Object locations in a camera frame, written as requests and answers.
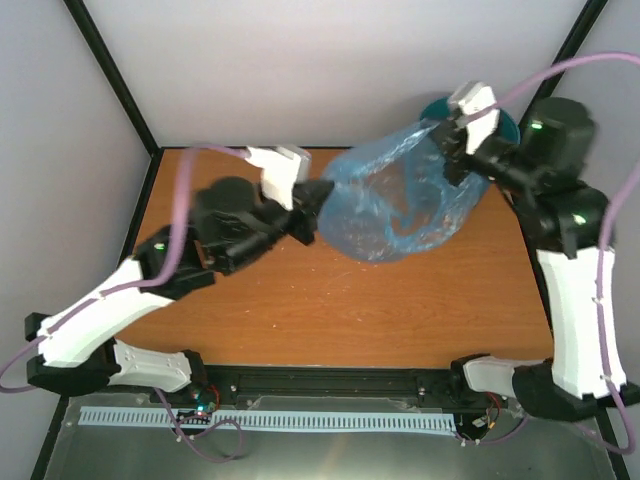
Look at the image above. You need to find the teal plastic trash bin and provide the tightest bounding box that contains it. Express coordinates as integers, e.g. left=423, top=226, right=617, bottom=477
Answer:
left=418, top=94, right=522, bottom=151

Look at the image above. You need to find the grey metal base plate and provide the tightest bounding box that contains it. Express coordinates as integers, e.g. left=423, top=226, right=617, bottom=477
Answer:
left=42, top=397, right=628, bottom=479

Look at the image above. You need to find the black frame post left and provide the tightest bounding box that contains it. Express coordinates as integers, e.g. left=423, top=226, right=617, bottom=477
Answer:
left=62, top=0, right=164, bottom=157

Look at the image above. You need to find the black frame post right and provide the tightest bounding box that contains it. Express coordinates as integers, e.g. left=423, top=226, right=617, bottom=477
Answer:
left=519, top=0, right=608, bottom=131

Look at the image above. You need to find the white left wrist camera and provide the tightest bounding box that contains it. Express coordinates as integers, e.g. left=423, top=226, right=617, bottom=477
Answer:
left=246, top=145, right=312, bottom=211

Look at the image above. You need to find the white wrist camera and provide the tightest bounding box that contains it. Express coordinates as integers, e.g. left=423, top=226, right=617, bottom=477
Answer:
left=246, top=145, right=312, bottom=211
left=447, top=81, right=500, bottom=155

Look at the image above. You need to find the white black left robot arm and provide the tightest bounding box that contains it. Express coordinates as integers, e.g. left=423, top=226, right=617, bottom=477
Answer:
left=25, top=176, right=334, bottom=403

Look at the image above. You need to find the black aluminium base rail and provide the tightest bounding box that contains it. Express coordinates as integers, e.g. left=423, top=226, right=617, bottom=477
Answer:
left=206, top=365, right=451, bottom=402

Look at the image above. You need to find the black frame post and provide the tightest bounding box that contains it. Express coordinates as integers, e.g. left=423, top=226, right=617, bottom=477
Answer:
left=62, top=0, right=164, bottom=157
left=519, top=0, right=608, bottom=131

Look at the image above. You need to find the blue plastic trash bag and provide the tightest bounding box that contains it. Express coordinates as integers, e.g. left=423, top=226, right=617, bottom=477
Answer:
left=318, top=119, right=489, bottom=264

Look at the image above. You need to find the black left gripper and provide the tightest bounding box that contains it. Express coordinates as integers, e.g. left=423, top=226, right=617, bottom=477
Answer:
left=223, top=178, right=335, bottom=271

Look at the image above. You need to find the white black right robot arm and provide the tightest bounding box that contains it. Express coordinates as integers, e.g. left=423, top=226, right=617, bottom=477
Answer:
left=432, top=97, right=639, bottom=423

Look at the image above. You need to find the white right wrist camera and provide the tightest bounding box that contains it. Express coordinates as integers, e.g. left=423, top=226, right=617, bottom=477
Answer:
left=447, top=81, right=500, bottom=155

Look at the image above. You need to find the light blue slotted cable duct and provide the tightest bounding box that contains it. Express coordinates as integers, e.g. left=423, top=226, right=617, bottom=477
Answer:
left=77, top=406, right=456, bottom=436

